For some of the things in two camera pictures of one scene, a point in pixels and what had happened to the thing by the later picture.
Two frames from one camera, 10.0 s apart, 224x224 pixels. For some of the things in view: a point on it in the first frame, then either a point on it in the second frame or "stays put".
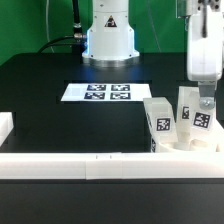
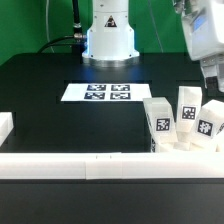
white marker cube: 160,119 stays put
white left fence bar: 6,125 stays put
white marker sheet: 72,92 stays put
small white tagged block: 203,122 to 189,103
